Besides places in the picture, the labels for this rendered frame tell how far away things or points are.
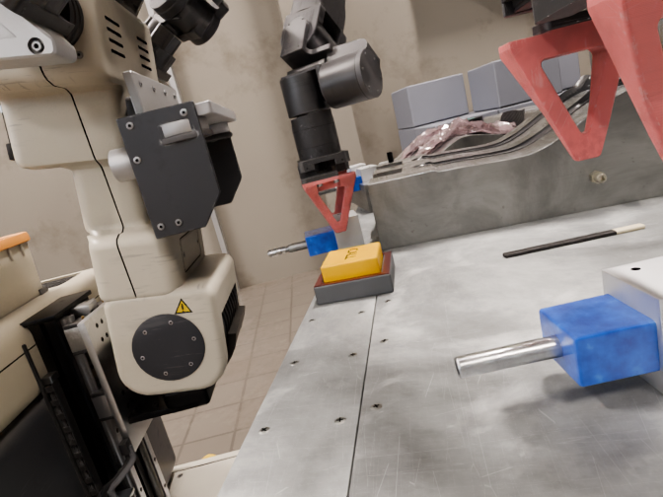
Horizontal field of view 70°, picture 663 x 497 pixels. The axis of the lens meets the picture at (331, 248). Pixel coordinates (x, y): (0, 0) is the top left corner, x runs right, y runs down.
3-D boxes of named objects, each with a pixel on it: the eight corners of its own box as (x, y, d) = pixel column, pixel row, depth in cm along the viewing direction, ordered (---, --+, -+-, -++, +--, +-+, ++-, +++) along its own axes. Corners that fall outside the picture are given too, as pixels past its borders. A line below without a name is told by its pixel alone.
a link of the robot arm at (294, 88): (293, 73, 64) (268, 74, 60) (335, 58, 61) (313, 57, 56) (306, 124, 66) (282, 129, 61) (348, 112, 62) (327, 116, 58)
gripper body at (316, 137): (343, 162, 69) (331, 110, 67) (351, 165, 59) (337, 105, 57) (300, 173, 68) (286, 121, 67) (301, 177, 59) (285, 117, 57)
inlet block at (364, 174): (320, 207, 94) (314, 181, 93) (317, 204, 99) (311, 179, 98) (383, 191, 95) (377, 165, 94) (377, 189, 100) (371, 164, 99)
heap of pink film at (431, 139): (415, 168, 94) (407, 128, 93) (391, 165, 112) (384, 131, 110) (535, 136, 97) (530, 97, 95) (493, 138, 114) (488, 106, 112)
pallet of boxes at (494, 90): (565, 211, 351) (546, 54, 325) (642, 228, 278) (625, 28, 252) (421, 249, 344) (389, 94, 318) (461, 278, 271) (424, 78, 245)
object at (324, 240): (272, 277, 63) (261, 239, 62) (273, 267, 68) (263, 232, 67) (366, 252, 64) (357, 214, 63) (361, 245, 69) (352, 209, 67)
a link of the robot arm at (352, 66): (322, 62, 69) (285, 22, 62) (394, 36, 63) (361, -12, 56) (312, 134, 65) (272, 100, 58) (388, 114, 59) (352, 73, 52)
